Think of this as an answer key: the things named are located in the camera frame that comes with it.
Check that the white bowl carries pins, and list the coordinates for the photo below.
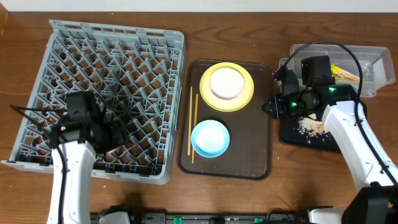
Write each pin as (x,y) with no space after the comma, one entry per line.
(226,83)

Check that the light blue bowl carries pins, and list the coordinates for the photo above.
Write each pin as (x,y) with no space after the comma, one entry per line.
(193,134)

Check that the dark brown serving tray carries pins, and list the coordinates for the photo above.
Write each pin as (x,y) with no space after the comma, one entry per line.
(249,154)

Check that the black waste tray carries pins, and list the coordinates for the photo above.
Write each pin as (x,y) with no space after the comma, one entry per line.
(289,126)

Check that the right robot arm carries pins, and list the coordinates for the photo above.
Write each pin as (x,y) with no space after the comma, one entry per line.
(341,112)

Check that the right wooden chopstick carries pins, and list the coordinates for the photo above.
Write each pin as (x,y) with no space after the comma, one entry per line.
(194,125)

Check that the small white cup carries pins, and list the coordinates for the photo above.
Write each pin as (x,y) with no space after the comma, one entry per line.
(210,137)

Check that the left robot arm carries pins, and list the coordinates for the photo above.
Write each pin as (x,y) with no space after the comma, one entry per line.
(72,169)

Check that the clear plastic bin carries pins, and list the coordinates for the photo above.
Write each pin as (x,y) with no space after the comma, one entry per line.
(376,64)

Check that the green snack wrapper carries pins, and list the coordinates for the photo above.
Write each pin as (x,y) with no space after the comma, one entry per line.
(341,74)

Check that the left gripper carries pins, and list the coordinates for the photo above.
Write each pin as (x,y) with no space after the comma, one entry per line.
(53,137)

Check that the grey plastic dishwasher rack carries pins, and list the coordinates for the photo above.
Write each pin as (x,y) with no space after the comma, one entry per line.
(137,73)

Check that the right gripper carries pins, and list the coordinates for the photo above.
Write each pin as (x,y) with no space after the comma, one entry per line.
(278,106)

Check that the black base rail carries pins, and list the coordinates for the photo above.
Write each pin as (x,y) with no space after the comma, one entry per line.
(120,214)

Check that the rice food scraps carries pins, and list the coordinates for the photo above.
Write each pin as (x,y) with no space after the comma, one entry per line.
(312,129)

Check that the yellow round plate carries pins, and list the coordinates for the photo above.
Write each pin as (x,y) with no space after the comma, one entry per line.
(227,105)

